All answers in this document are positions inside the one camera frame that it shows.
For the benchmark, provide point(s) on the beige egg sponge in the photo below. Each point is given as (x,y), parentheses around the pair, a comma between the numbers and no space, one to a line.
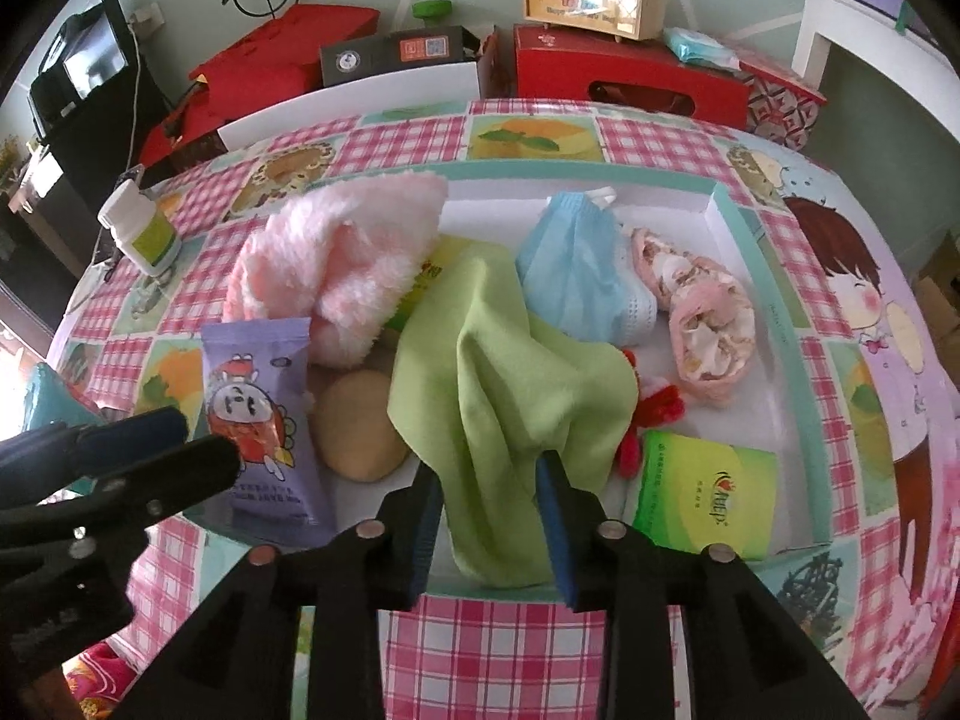
(351,430)

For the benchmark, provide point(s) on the white board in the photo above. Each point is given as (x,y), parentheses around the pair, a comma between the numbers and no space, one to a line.
(414,87)

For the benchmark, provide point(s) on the white pill bottle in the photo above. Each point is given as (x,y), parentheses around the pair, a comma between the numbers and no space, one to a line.
(140,229)

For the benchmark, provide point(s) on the teal plastic toy case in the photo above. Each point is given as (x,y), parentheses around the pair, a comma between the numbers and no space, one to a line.
(52,408)

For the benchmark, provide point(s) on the red bag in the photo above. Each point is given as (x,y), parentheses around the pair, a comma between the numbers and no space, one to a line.
(278,60)

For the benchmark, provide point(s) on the green tissue pack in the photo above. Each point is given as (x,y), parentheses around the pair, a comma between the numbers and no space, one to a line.
(695,492)
(446,252)

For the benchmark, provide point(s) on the blue face mask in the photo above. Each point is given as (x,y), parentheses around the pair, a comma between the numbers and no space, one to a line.
(577,273)

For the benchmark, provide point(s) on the pink white zigzag towel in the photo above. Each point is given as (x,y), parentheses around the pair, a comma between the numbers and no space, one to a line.
(343,256)

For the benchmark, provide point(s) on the patterned tablecloth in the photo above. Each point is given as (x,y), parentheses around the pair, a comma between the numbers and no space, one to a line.
(844,388)

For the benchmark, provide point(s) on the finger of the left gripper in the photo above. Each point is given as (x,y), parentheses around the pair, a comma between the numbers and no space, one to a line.
(115,446)
(140,496)

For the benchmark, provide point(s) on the green knob object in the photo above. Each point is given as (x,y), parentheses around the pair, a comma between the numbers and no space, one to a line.
(432,12)

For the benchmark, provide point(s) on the red gift box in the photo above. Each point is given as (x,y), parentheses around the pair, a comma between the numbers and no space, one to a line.
(566,63)

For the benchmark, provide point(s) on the red patterned box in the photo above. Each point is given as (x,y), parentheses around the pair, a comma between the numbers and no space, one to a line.
(781,107)

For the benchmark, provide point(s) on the blue wet wipes pack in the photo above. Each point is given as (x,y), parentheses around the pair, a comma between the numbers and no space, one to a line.
(699,49)

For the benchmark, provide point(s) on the pink floral fabric bundle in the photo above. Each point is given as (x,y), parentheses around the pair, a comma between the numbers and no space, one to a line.
(711,320)

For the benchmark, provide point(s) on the white shelf frame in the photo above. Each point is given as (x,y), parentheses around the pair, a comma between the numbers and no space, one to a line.
(917,68)

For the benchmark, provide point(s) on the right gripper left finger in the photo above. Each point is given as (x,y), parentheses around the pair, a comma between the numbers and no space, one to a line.
(380,564)

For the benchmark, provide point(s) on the black cabinet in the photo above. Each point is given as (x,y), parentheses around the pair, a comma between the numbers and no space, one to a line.
(92,104)

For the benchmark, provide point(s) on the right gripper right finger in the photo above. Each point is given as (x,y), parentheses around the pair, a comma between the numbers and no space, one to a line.
(601,564)

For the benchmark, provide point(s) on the black rectangular box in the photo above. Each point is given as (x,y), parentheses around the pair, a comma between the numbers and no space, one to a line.
(368,56)

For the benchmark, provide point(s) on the purple baby wipes pack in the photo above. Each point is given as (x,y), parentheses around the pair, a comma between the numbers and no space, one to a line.
(255,393)

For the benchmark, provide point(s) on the green microfiber cloth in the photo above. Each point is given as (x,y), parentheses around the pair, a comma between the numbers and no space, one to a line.
(480,389)

